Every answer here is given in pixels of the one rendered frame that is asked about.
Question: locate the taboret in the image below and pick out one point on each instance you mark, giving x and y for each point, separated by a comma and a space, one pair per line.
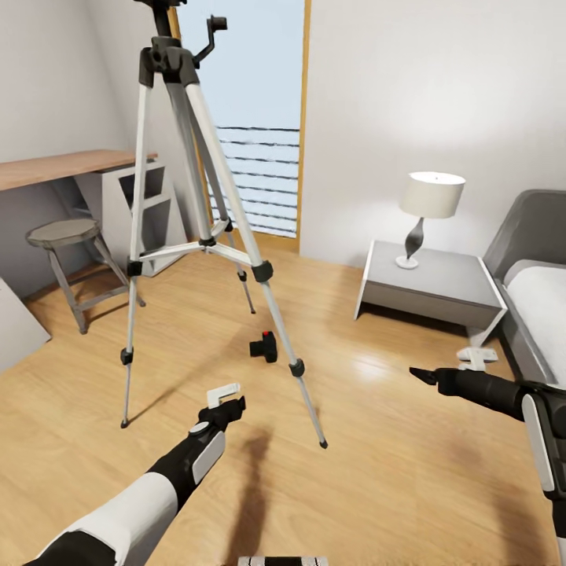
69, 231

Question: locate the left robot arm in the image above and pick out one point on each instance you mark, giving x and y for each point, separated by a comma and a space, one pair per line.
126, 530

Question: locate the camera tripod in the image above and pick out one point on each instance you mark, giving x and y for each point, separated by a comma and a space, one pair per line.
178, 68

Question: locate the nightstand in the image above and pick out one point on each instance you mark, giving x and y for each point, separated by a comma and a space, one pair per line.
451, 287

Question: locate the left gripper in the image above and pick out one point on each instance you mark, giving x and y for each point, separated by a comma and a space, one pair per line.
230, 411

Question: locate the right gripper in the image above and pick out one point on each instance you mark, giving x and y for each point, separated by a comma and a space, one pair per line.
471, 385

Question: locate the digital camera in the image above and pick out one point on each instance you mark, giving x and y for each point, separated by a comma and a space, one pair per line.
267, 346

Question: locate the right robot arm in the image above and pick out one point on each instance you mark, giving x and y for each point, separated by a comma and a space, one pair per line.
541, 406

